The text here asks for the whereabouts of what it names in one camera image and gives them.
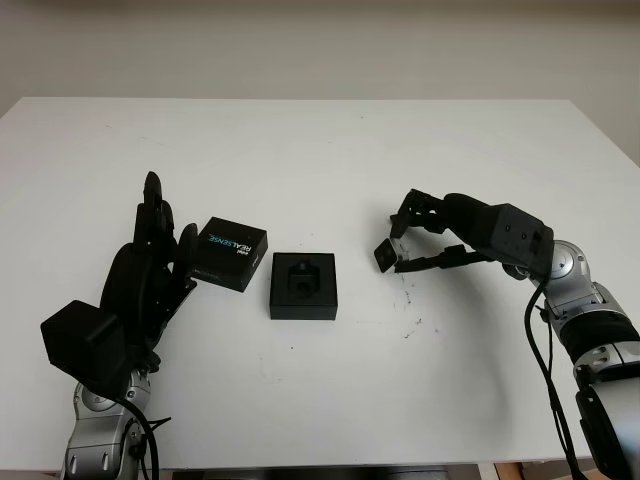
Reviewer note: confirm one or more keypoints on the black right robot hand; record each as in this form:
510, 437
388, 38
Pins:
465, 215

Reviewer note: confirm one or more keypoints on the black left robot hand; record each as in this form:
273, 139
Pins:
132, 285

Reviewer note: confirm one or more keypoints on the small silver depth camera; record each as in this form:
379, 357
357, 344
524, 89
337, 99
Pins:
386, 255

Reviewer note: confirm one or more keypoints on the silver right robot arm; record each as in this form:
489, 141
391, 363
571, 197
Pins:
590, 320

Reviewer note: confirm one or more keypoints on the black RealSense box lid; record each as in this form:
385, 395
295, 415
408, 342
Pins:
227, 250

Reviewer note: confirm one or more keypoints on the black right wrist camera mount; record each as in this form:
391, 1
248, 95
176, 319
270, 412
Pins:
520, 240

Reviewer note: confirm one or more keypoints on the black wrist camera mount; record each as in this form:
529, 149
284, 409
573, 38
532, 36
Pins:
520, 240
80, 345

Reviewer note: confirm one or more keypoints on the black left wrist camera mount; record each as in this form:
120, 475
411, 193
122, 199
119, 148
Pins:
80, 345

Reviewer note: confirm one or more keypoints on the black camera box base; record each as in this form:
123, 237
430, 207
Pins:
302, 311

